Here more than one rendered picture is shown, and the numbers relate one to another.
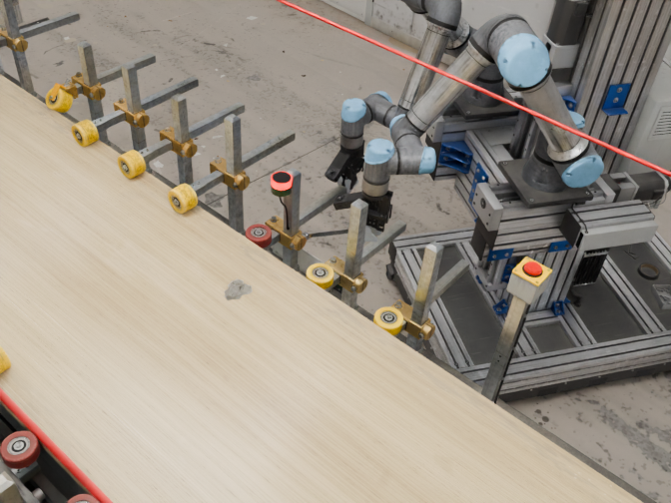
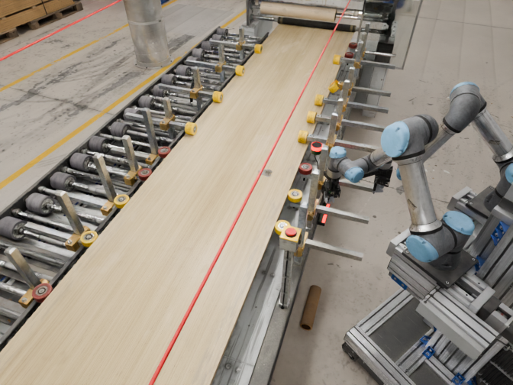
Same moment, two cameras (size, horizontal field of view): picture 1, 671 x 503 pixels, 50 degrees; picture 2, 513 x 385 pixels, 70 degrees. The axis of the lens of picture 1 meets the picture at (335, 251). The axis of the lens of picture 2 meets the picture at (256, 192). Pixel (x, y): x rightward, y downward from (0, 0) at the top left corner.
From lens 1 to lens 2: 154 cm
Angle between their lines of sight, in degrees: 51
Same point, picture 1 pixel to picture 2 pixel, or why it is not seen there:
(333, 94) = not seen: outside the picture
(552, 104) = (408, 182)
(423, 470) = (198, 262)
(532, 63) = (393, 141)
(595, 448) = not seen: outside the picture
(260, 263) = (286, 173)
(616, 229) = (446, 321)
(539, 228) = (417, 281)
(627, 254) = not seen: outside the picture
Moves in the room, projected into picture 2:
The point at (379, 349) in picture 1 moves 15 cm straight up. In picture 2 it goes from (260, 228) to (260, 207)
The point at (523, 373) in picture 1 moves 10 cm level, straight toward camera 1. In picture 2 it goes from (382, 367) to (363, 366)
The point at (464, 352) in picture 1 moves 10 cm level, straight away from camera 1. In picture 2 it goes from (373, 328) to (390, 327)
